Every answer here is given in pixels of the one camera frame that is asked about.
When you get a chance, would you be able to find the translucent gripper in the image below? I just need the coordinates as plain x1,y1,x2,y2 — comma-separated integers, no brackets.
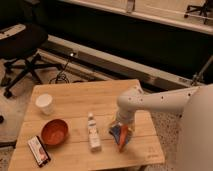
108,112,135,147

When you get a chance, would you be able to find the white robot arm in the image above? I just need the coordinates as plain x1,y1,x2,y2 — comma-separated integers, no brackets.
109,84,213,171

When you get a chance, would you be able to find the orange and blue tool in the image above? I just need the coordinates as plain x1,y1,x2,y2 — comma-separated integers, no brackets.
109,125,131,151

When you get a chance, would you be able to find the white tube bottle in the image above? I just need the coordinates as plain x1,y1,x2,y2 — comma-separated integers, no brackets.
88,113,101,152

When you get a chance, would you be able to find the metal tripod stand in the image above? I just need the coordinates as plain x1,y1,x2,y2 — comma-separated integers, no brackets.
191,55,213,86

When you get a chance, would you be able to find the black office chair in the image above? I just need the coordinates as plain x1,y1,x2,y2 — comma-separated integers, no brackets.
0,23,62,98

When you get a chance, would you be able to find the distant black chair base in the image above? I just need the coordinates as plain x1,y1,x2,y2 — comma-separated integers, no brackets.
184,0,213,23

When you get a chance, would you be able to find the metal floor rail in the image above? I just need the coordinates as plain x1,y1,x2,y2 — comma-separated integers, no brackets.
43,35,192,90

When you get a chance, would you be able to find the black cable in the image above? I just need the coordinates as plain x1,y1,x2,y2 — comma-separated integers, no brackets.
49,53,76,85

